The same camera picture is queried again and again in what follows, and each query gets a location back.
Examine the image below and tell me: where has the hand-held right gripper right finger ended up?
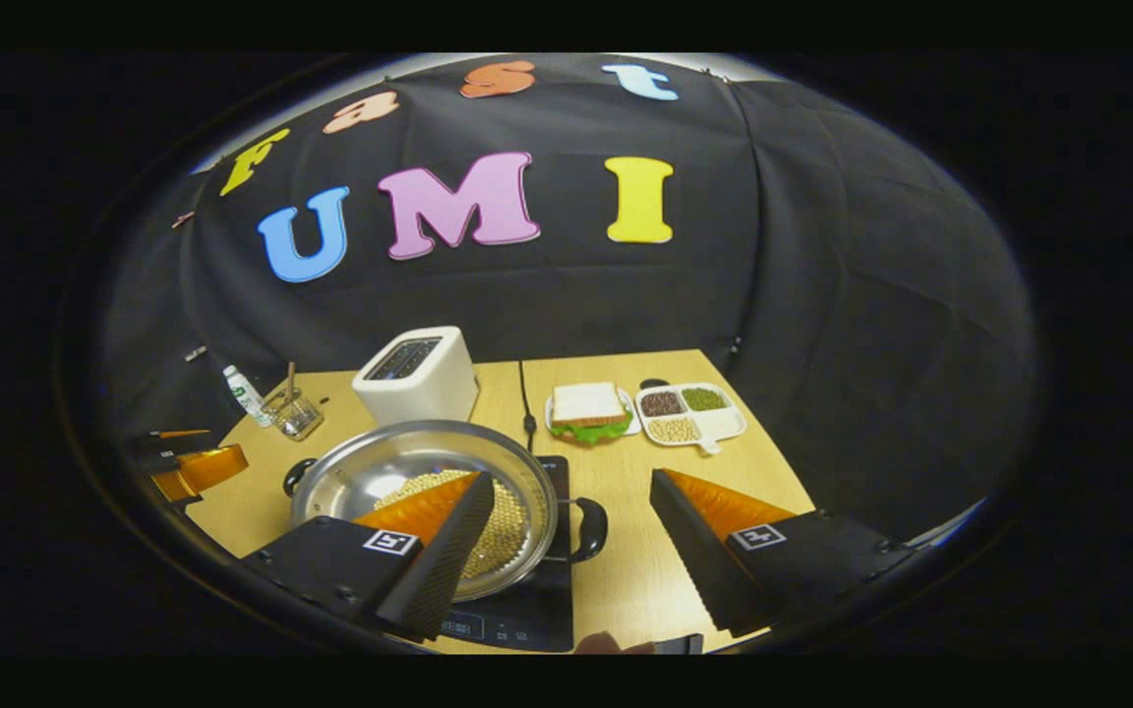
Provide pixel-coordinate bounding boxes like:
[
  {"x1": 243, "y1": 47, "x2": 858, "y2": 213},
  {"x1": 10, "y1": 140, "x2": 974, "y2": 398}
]
[{"x1": 650, "y1": 468, "x2": 922, "y2": 638}]

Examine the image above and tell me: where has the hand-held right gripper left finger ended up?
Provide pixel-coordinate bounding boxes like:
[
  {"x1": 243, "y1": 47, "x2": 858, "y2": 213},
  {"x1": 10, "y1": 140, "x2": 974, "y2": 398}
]
[{"x1": 242, "y1": 470, "x2": 497, "y2": 642}]

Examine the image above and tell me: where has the black induction cooktop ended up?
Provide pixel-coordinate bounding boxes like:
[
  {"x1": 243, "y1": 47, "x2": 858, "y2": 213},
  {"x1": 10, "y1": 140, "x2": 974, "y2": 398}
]
[{"x1": 439, "y1": 454, "x2": 575, "y2": 653}]

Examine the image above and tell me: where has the stainless steel pot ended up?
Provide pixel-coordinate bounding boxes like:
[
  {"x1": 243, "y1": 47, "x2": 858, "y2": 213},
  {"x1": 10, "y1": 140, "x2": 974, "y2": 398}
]
[{"x1": 283, "y1": 420, "x2": 610, "y2": 603}]

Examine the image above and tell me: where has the pile of yellow soybeans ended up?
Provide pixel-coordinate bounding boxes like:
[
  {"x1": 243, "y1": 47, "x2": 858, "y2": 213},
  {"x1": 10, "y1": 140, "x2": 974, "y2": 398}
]
[{"x1": 375, "y1": 470, "x2": 528, "y2": 579}]

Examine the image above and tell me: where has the white bottle with green label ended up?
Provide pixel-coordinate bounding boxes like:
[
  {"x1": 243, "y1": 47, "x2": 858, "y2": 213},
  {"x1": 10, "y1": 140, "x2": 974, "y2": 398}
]
[{"x1": 222, "y1": 365, "x2": 272, "y2": 428}]

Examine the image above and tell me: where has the white divided tray of beans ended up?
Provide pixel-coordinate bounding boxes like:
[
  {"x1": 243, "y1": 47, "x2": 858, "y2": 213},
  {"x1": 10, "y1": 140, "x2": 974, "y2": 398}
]
[{"x1": 634, "y1": 382, "x2": 747, "y2": 455}]

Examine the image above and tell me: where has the white toaster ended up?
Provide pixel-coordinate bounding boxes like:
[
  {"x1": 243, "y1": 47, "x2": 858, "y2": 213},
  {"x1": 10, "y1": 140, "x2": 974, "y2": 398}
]
[{"x1": 351, "y1": 325, "x2": 480, "y2": 427}]

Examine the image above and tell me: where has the sandwich with lettuce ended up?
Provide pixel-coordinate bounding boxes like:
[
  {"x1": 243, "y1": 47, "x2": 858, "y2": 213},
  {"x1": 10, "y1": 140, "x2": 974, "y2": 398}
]
[{"x1": 549, "y1": 382, "x2": 634, "y2": 445}]

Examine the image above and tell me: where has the wire basket holder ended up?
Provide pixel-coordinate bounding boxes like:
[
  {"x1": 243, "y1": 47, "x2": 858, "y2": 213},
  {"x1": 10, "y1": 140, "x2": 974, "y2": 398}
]
[{"x1": 262, "y1": 388, "x2": 324, "y2": 441}]

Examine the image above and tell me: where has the black power cable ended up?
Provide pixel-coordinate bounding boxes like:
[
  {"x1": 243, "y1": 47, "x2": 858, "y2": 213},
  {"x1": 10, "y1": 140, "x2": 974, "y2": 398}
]
[{"x1": 517, "y1": 360, "x2": 540, "y2": 455}]

